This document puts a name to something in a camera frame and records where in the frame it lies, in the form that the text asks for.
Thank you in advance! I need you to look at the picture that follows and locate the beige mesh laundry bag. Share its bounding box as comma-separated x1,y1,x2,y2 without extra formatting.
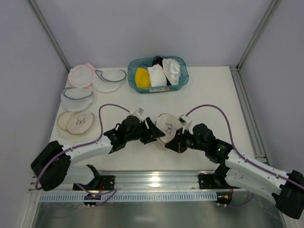
155,113,182,144

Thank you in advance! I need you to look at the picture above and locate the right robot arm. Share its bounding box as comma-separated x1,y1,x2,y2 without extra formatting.
165,124,304,219

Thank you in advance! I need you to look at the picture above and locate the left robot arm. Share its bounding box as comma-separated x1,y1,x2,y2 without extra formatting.
30,115,165,191

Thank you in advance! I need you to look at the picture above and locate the yellow bra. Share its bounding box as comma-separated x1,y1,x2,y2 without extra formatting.
135,67,151,88

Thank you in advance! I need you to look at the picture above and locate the white folded bra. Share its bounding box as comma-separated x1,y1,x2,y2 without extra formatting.
147,64,167,87

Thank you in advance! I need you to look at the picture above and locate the white grey-trim laundry bag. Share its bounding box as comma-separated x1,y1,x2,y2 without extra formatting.
92,69,127,93

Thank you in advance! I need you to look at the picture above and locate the white lace bra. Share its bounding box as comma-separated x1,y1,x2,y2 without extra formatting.
162,58,181,85

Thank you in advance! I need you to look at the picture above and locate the white blue-trim laundry bag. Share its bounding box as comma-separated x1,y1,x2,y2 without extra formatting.
61,87,94,112

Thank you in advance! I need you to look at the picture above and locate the black bra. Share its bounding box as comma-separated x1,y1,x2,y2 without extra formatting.
140,56,171,86

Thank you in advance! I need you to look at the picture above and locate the pink mesh laundry bag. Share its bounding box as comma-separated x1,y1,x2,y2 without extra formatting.
67,63,95,88

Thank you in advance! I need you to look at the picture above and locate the teal plastic basket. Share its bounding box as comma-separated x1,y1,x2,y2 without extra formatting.
127,56,189,94

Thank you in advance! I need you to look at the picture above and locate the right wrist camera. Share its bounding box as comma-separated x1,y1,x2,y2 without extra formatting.
179,114,192,133

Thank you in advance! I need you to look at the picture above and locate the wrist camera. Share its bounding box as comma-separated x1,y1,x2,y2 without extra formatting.
179,114,192,133
129,108,144,122

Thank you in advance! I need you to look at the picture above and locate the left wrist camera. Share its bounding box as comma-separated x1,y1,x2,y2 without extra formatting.
129,108,144,122

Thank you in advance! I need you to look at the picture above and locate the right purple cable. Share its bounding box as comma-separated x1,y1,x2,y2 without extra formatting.
185,104,304,188

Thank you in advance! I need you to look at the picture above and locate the aluminium mounting rail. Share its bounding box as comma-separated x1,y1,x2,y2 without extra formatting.
28,170,238,192

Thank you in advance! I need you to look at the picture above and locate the white slotted cable duct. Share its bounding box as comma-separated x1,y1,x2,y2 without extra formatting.
39,191,217,203

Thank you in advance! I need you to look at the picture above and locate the right side aluminium rail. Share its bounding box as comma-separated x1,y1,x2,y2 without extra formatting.
229,66,269,164

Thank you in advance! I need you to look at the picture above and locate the right frame post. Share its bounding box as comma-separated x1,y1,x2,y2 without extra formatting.
236,0,281,71

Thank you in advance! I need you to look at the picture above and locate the frame post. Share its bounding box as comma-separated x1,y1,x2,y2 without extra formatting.
27,0,71,71
236,0,281,71

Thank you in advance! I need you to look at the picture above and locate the left frame post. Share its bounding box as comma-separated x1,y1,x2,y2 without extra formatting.
27,0,71,71

